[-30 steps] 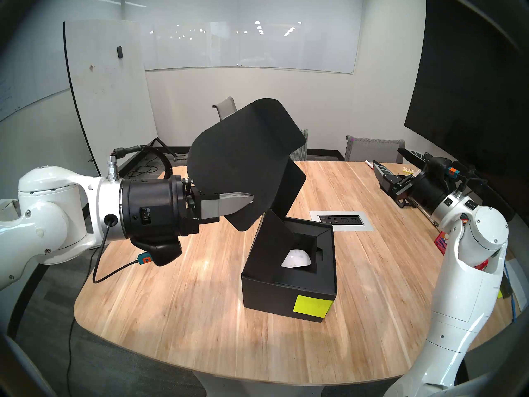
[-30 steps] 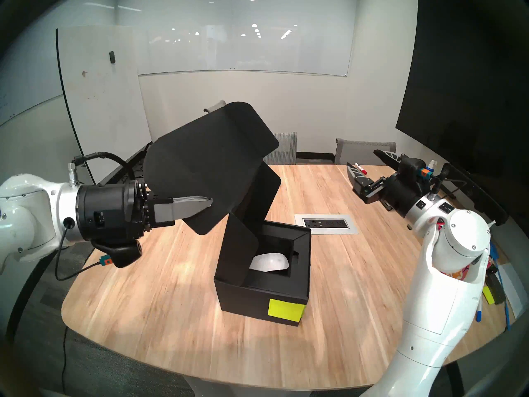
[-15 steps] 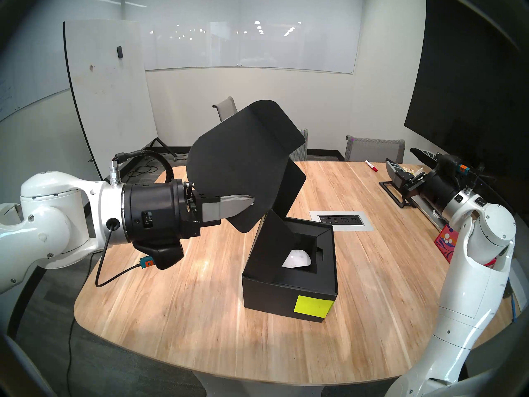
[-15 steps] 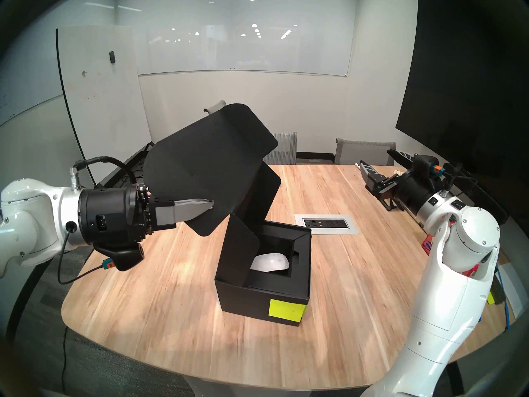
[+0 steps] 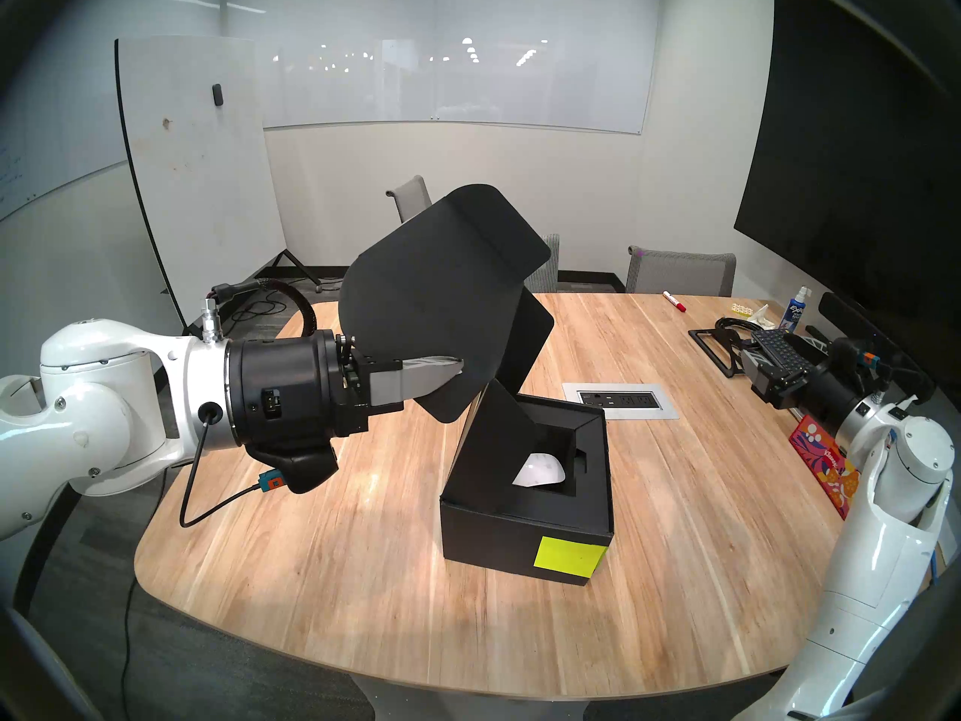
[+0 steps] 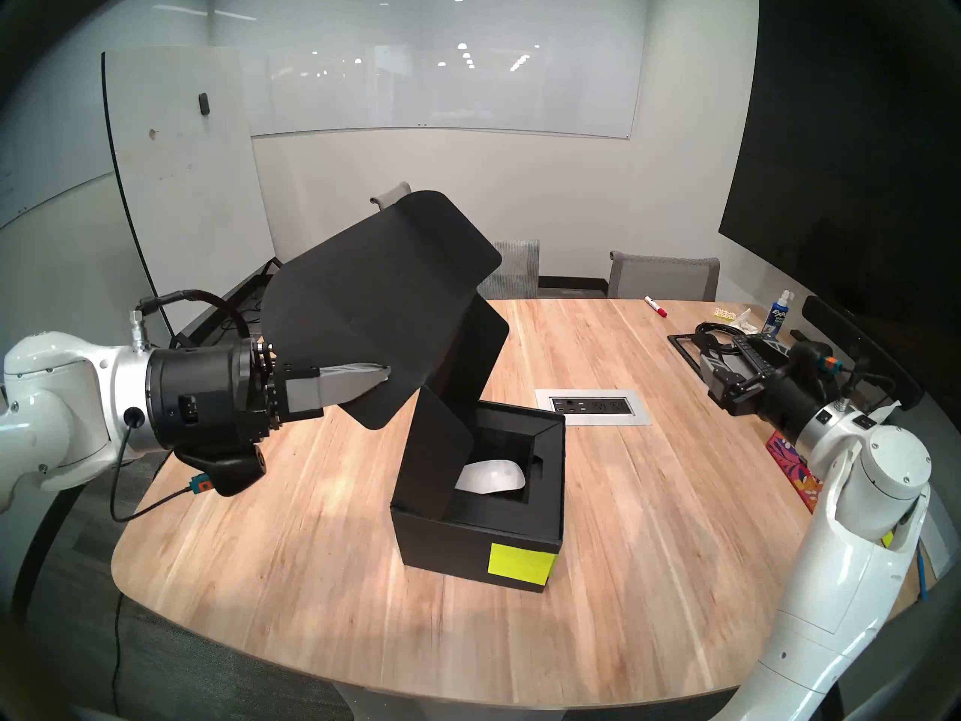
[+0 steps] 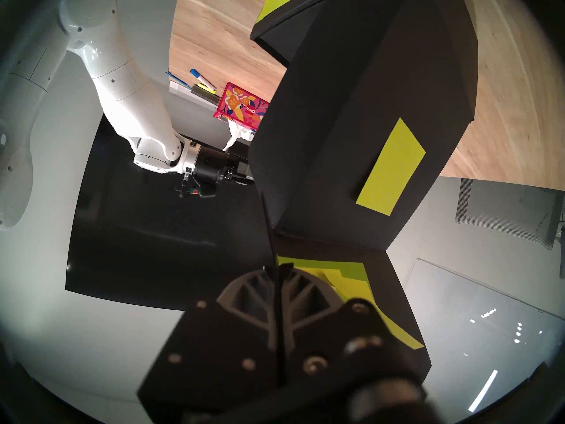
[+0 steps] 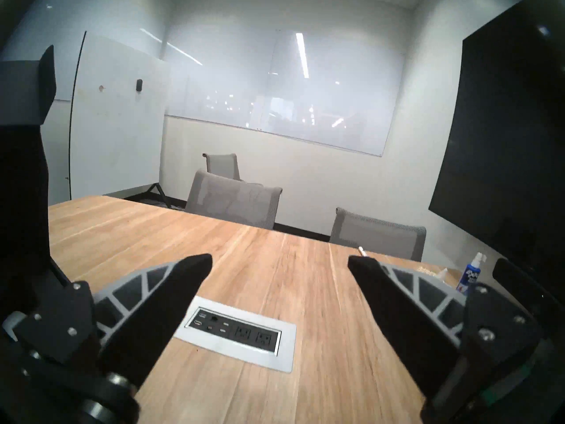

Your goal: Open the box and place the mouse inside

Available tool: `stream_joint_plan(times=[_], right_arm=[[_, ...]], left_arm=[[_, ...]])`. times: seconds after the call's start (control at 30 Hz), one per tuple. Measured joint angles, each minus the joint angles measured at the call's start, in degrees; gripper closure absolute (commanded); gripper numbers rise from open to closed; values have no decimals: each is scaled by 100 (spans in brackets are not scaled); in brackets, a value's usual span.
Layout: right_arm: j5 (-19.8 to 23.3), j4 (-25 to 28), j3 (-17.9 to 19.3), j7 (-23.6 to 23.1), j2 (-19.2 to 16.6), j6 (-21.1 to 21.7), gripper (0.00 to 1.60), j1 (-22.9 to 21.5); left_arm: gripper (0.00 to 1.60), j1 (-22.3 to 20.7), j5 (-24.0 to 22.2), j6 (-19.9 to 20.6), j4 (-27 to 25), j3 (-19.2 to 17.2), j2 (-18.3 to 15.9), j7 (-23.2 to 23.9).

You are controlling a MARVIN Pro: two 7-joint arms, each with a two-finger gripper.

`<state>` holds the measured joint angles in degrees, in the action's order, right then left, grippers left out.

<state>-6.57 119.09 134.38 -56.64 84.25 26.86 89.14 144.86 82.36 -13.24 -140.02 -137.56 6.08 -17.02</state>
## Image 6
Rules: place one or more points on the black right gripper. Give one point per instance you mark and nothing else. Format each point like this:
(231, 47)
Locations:
(792, 404)

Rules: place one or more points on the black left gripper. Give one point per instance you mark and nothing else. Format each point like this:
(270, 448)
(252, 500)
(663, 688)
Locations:
(203, 396)

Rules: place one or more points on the black cardboard box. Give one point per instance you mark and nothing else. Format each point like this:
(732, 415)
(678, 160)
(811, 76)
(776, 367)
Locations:
(390, 276)

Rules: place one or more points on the white computer mouse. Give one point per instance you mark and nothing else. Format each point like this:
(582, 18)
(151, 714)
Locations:
(492, 478)

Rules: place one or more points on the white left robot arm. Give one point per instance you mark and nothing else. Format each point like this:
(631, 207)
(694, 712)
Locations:
(52, 396)

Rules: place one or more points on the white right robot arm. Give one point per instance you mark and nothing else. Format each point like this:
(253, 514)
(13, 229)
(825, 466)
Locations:
(841, 577)

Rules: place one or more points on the red floral tissue box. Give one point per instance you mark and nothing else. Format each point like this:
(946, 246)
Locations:
(784, 451)

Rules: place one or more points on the crumpled white tissue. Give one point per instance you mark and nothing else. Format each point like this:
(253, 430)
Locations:
(745, 320)

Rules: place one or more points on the whiteboard cleaner spray bottle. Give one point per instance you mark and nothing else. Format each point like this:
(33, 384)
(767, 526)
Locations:
(775, 321)

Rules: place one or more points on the black folding laptop stand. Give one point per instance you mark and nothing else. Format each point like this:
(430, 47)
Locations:
(685, 357)

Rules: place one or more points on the black video conference bar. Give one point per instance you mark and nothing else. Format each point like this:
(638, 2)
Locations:
(833, 318)

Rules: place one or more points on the red capped whiteboard marker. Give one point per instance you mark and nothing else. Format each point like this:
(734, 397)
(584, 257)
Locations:
(655, 306)

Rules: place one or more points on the grey mesh office chair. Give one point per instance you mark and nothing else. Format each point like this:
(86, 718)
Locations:
(518, 265)
(664, 276)

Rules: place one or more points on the silver table power outlet panel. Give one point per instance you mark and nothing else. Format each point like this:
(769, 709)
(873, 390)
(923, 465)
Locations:
(593, 406)

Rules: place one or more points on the grey office chair with armrests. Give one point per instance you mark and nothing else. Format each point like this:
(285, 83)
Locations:
(390, 194)

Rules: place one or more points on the mobile whiteboard on stand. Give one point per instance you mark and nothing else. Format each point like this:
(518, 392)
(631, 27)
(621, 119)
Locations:
(188, 164)

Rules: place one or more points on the large neon yellow sticky sheet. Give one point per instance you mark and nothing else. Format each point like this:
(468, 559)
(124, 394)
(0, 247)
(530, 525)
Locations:
(522, 565)

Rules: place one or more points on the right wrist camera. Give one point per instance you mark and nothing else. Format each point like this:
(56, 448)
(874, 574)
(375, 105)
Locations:
(814, 359)

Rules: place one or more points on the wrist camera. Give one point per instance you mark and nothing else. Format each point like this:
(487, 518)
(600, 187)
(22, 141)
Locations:
(814, 359)
(225, 472)

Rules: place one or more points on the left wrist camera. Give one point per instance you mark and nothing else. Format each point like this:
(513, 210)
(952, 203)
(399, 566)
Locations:
(225, 472)

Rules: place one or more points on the large black wall screen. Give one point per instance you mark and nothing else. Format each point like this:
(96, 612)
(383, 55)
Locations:
(841, 164)

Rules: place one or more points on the large wall glass whiteboard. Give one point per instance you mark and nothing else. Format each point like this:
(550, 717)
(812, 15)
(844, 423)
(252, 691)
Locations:
(450, 88)

